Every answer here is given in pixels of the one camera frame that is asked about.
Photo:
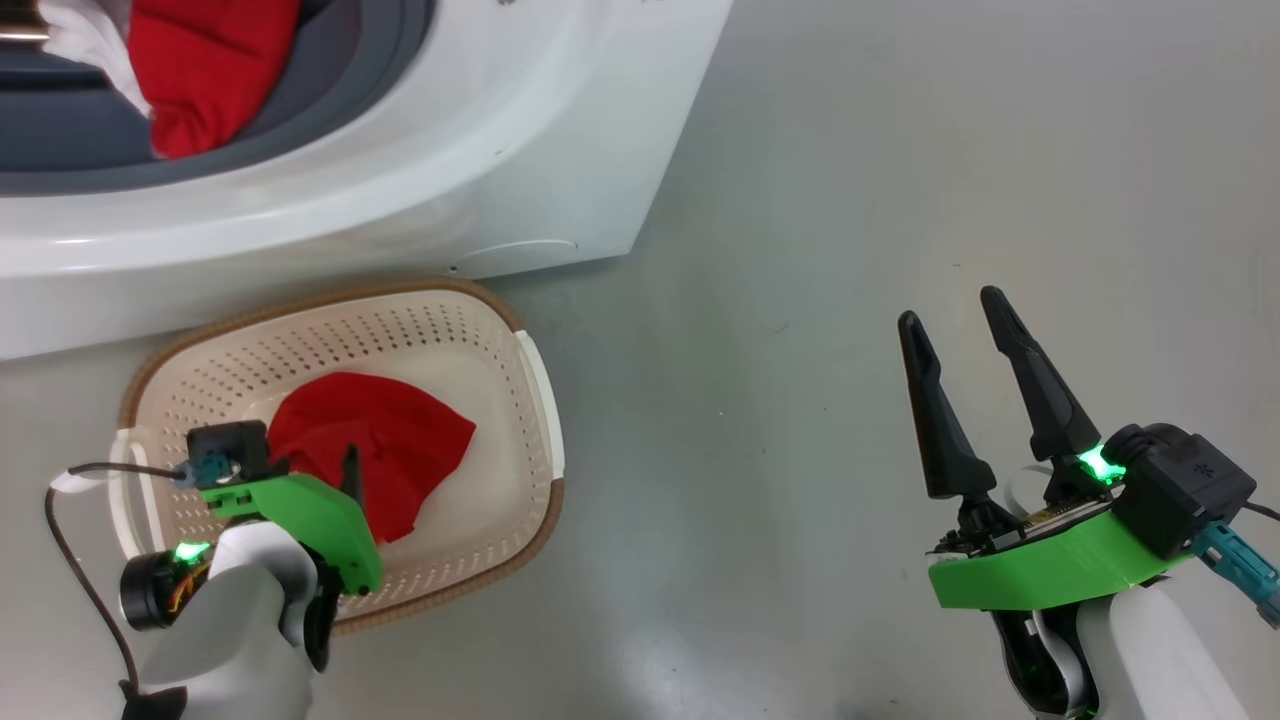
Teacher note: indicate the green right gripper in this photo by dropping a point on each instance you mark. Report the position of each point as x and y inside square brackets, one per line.
[1050, 570]

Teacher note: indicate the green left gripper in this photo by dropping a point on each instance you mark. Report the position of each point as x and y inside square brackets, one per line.
[310, 515]

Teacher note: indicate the red cloth garment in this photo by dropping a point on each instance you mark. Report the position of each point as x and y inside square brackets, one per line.
[400, 450]
[210, 70]

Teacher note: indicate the white cloth garment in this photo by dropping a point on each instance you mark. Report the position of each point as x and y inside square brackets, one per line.
[95, 40]

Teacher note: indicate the cream perforated laundry basket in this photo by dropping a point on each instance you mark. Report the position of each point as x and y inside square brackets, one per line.
[480, 400]

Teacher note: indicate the white front-load washing machine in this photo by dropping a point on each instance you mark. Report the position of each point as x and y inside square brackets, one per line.
[500, 150]

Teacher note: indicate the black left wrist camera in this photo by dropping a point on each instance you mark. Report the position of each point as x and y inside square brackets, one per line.
[230, 452]

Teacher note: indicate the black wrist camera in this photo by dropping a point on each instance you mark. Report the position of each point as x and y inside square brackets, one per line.
[1180, 490]
[230, 452]

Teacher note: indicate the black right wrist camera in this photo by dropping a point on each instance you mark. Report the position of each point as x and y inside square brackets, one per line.
[1180, 490]

